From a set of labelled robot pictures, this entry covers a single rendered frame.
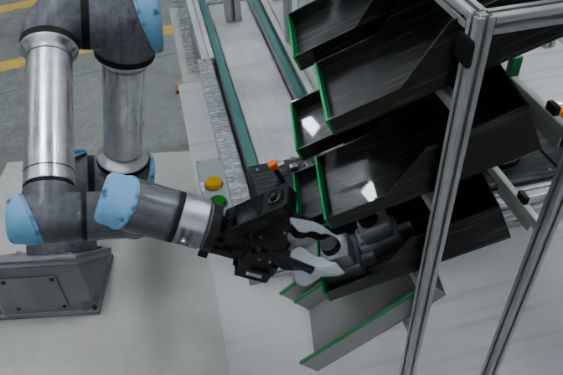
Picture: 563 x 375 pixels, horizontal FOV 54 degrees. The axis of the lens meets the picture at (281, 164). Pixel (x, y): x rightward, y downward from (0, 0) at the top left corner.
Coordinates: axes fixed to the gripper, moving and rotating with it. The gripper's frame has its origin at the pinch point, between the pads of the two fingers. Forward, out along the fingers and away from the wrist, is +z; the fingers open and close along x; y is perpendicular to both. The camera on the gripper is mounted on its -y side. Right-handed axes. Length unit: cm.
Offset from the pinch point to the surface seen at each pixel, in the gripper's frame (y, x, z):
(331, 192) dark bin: -8.8, -2.6, -5.3
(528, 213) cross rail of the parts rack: -17.1, -1.9, 22.4
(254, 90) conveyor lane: 42, -96, -3
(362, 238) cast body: -3.5, -0.9, 2.4
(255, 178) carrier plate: 34, -47, -3
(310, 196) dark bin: 6.8, -17.5, -0.9
